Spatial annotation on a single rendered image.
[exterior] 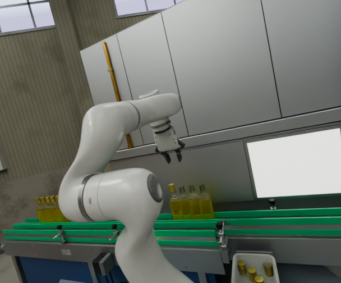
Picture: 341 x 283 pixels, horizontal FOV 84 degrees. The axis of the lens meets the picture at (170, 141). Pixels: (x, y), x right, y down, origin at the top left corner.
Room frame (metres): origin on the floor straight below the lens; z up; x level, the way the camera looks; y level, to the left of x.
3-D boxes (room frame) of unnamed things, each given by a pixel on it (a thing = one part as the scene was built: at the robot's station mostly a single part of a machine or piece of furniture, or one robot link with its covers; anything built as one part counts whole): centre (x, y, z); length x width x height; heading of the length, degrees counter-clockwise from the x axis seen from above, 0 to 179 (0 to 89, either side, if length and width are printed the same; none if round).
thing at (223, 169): (1.03, -0.37, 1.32); 0.90 x 0.03 x 0.34; 67
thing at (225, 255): (0.86, -0.14, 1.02); 0.09 x 0.04 x 0.07; 157
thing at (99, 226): (1.25, 0.67, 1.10); 1.75 x 0.01 x 0.08; 67
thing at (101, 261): (1.05, 0.54, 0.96); 0.08 x 0.08 x 0.08; 67
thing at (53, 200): (1.45, 0.99, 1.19); 0.06 x 0.06 x 0.28; 67
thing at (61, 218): (1.43, 0.94, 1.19); 0.06 x 0.06 x 0.28; 67
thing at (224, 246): (0.84, -0.14, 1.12); 0.17 x 0.03 x 0.12; 157
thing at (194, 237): (1.19, 0.70, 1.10); 1.75 x 0.01 x 0.08; 67
